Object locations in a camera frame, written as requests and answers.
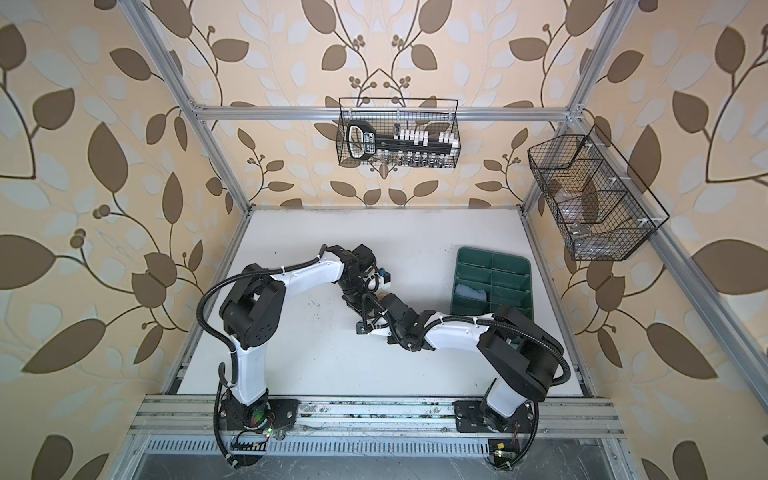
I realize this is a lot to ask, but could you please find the green divided plastic tray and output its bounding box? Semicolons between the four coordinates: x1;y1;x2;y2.
450;246;534;321

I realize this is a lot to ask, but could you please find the blue orange striped sock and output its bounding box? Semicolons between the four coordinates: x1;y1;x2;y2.
454;284;488;302

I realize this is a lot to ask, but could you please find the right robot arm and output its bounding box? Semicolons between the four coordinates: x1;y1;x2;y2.
357;294;571;471

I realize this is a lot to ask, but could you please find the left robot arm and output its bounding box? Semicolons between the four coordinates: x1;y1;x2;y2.
196;245;391;469

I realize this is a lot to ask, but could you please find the black socket set holder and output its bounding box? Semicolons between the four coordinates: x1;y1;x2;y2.
342;120;461;160

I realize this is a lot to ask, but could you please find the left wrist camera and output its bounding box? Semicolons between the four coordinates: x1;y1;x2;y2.
374;268;392;289

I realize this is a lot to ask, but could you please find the back wire basket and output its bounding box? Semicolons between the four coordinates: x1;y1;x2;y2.
336;95;462;169

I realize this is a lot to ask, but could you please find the wire basket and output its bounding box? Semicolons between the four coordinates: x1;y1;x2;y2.
527;125;670;261
336;95;462;169

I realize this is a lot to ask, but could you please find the right wire basket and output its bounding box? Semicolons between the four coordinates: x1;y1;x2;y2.
527;125;670;261

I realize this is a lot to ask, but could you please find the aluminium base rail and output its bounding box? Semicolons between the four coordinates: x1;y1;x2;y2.
128;394;625;460

